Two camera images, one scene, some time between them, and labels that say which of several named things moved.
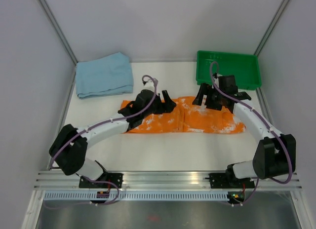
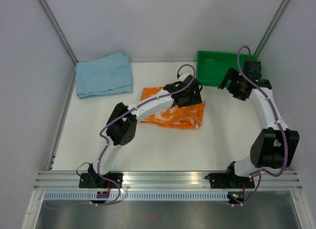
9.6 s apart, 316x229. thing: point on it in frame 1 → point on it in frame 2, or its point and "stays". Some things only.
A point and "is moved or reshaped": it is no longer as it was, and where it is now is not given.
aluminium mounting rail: x=60 y=179 stays
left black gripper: x=165 y=107 → x=196 y=99
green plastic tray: x=246 y=68 stays
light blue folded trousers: x=111 y=75 stays
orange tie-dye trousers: x=185 y=116 is moved or reshaped
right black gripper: x=204 y=90 → x=237 y=95
